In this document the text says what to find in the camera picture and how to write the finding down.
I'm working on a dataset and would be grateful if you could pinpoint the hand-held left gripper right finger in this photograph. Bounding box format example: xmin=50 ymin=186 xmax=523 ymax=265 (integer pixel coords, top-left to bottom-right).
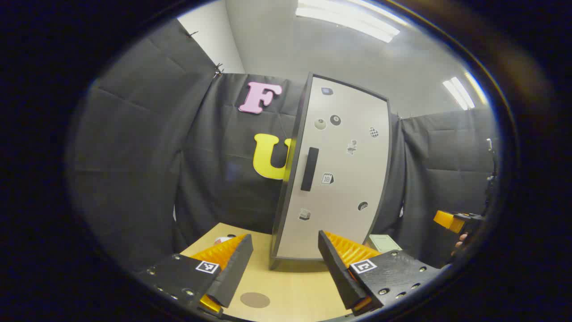
xmin=317 ymin=230 xmax=443 ymax=317

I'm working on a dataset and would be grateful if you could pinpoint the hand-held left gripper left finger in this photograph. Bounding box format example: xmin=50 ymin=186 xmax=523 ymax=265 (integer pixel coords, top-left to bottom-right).
xmin=134 ymin=233 xmax=254 ymax=316

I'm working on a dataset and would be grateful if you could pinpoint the round brown coaster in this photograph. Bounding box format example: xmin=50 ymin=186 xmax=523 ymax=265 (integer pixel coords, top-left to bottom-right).
xmin=240 ymin=292 xmax=270 ymax=309

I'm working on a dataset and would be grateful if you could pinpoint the grey cabinet door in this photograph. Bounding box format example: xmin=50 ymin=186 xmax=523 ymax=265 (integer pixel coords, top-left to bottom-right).
xmin=275 ymin=76 xmax=391 ymax=261

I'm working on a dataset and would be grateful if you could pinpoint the dark grey cabinet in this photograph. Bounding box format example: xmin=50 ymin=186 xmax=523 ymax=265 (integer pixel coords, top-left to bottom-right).
xmin=269 ymin=72 xmax=394 ymax=270

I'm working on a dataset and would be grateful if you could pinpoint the black cabinet door handle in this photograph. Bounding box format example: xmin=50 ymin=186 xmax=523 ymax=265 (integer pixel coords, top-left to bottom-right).
xmin=300 ymin=147 xmax=320 ymax=192

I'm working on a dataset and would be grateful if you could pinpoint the long ceiling light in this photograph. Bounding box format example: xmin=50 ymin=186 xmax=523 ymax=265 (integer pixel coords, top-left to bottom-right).
xmin=295 ymin=0 xmax=401 ymax=43
xmin=442 ymin=76 xmax=476 ymax=110

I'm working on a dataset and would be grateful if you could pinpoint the black backdrop cloth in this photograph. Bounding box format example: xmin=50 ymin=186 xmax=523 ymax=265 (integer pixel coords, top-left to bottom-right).
xmin=67 ymin=18 xmax=499 ymax=273

